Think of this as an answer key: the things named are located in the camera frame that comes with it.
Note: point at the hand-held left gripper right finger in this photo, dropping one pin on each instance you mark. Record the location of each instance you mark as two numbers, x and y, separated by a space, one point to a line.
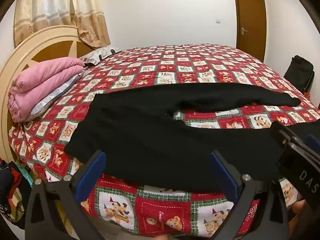
223 177

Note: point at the pink folded blanket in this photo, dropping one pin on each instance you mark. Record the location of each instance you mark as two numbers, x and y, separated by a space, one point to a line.
42 80

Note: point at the person's right hand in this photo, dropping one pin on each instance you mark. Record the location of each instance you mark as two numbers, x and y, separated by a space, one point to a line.
298 210

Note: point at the pile of clothes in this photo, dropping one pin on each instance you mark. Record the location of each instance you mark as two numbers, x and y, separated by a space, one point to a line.
12 190

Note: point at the grey patterned folded quilt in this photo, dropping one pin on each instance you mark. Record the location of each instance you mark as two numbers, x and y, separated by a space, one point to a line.
50 100

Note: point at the grey patterned pillow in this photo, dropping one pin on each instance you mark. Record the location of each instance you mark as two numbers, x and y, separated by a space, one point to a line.
100 55

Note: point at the black bag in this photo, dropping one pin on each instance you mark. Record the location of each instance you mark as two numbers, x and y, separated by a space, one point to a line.
298 73

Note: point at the beige patterned curtain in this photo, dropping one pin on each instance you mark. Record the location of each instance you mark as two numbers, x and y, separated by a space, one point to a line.
62 7

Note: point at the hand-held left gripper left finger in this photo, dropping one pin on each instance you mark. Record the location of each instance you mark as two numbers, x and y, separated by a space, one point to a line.
92 173

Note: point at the red printed patchwork bedspread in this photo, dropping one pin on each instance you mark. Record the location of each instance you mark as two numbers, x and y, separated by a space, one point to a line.
175 65

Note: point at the cream and brown headboard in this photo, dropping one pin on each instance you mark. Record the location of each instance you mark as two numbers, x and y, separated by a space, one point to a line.
15 62

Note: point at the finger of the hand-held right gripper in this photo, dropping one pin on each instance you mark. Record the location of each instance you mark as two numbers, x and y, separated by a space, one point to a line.
313 145
282 135

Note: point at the brown wooden door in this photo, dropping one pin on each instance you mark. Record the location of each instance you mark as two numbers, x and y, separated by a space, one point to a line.
251 20

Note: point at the black pants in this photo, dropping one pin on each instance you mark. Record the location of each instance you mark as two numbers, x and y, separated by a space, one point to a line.
150 135

